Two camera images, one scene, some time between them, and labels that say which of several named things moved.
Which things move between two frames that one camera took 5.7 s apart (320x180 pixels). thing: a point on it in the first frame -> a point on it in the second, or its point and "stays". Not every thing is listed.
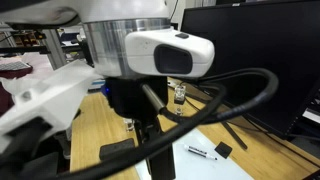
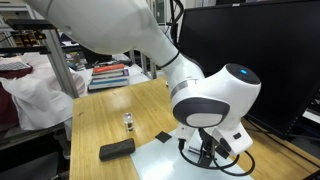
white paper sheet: [192, 166] stays
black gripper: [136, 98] -> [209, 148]
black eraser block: [112, 149] stays
